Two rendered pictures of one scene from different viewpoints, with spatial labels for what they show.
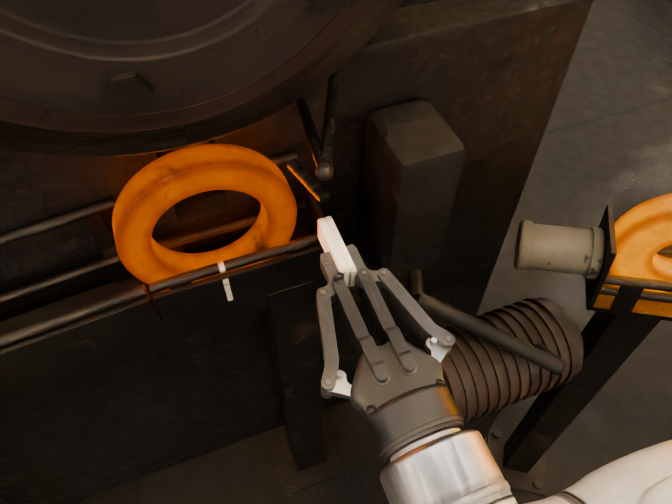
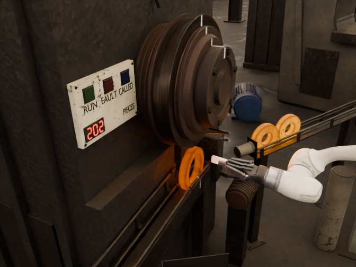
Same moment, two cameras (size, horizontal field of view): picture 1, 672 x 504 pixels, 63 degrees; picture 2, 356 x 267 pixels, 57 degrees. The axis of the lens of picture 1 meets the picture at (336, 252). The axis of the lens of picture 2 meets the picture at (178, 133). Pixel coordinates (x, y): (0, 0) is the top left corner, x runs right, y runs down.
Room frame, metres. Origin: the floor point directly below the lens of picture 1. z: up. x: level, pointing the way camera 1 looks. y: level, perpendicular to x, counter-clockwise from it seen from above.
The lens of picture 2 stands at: (-0.44, 0.91, 1.50)
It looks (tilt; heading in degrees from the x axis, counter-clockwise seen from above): 27 degrees down; 319
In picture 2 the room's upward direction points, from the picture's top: 1 degrees counter-clockwise
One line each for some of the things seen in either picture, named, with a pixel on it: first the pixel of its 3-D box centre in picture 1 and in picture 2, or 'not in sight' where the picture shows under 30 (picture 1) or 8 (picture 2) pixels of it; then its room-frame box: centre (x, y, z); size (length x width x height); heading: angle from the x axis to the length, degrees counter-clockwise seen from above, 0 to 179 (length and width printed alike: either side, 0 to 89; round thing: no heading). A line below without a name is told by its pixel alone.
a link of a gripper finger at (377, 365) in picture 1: (358, 332); (238, 168); (0.26, -0.02, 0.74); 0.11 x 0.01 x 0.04; 23
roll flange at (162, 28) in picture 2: not in sight; (172, 80); (0.45, 0.16, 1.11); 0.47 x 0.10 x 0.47; 111
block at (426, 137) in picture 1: (403, 202); (210, 155); (0.47, -0.08, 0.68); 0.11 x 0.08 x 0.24; 21
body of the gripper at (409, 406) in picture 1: (402, 395); (255, 172); (0.20, -0.06, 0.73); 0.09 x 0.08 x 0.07; 21
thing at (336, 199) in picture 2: not in sight; (333, 210); (0.07, -0.67, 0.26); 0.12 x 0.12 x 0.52
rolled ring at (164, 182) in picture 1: (208, 224); (192, 168); (0.38, 0.13, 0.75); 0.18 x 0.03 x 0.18; 112
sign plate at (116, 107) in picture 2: not in sight; (107, 101); (0.35, 0.49, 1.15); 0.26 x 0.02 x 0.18; 111
